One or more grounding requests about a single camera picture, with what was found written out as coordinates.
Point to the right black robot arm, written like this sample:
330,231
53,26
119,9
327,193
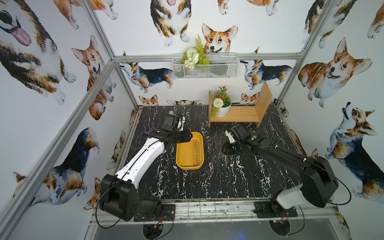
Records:
317,177

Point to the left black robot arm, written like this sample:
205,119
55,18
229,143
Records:
119,192

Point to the white wire wall basket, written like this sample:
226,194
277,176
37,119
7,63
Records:
221,66

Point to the purple pink garden fork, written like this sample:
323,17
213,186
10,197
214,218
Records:
148,128

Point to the green fern white flowers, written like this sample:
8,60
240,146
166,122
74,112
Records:
195,56

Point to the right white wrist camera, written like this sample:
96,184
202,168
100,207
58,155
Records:
237,134

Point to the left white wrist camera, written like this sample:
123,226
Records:
173,123

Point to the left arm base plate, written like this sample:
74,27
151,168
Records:
160,212

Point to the yellow plastic storage box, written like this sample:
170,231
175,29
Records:
184,156

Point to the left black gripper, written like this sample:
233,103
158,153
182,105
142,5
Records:
163,132

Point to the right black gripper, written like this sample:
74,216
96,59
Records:
235,133

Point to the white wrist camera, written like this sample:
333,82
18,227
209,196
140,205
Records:
237,134
173,123

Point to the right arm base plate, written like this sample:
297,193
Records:
273,210

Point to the white potted plant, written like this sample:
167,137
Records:
221,102

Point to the wooden shelf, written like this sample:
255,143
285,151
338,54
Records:
245,114

